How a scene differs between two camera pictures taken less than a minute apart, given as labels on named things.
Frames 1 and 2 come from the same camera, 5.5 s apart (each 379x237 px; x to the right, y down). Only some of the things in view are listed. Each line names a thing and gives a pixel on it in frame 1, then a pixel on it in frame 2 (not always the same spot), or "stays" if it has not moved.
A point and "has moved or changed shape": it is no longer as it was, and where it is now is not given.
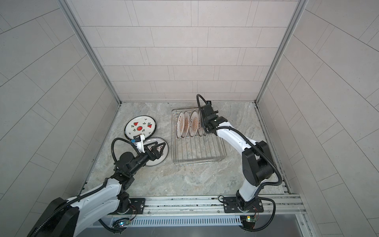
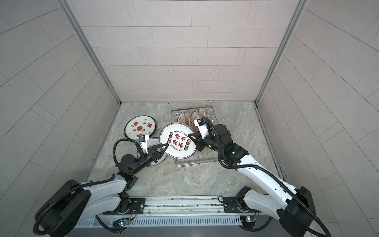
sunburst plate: [194, 123] stays
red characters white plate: [165, 151] stays
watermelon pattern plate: [143, 125] stays
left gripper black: [149, 152] stays
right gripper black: [207, 110] -> [202, 140]
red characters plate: [201, 125] has moved or changed shape
